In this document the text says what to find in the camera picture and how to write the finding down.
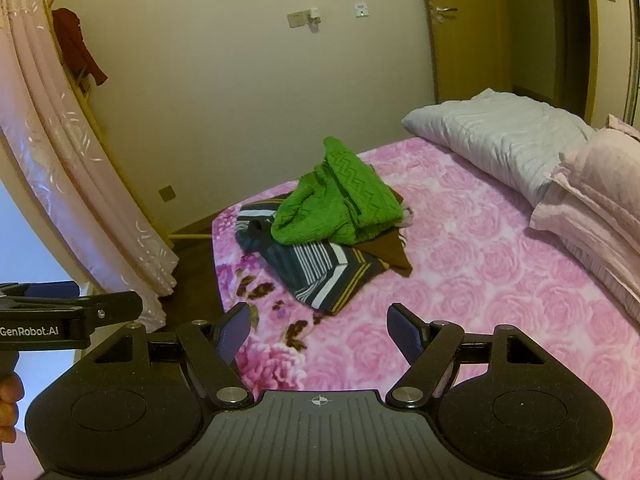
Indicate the red hanging garment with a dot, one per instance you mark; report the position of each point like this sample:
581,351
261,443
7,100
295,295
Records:
75,45

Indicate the white wall-mounted device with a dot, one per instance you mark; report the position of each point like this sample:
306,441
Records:
313,16

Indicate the pink floral blanket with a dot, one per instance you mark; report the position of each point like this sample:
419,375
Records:
475,285

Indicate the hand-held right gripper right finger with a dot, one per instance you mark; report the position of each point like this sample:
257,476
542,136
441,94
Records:
404,332

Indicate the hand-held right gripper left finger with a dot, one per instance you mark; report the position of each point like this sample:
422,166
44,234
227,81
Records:
236,332

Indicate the dark striped garment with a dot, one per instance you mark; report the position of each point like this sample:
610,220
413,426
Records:
315,270

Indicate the beige wall switch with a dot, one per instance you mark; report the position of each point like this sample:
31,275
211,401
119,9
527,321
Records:
296,19

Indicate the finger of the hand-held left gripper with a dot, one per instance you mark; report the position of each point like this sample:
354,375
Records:
112,310
50,291

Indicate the yellow wooden door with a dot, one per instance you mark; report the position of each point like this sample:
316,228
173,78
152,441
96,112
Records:
470,35

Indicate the pink pillow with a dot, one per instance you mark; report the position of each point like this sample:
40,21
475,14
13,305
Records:
575,245
610,175

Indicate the pink patterned curtain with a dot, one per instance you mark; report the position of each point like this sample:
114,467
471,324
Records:
50,135

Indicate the light grey quilt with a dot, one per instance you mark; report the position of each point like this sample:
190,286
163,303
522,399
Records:
505,135

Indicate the brass wall socket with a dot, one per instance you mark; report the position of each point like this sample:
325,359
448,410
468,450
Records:
167,193

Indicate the brown garment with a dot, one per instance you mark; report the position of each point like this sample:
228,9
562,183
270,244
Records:
395,252

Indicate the green knitted sweater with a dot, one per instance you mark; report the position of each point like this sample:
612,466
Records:
345,200

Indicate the white wall thermostat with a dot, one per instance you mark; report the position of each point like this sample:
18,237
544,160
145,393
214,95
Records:
361,10

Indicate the person's left hand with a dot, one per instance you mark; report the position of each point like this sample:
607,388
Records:
9,405

